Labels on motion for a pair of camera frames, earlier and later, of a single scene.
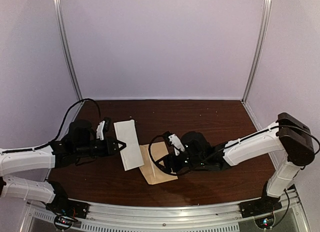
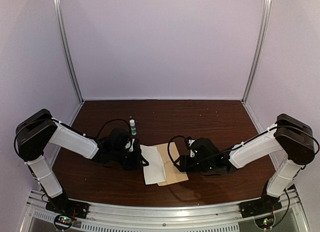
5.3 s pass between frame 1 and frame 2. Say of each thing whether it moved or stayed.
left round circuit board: stayed
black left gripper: moved
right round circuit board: stayed
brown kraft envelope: moved
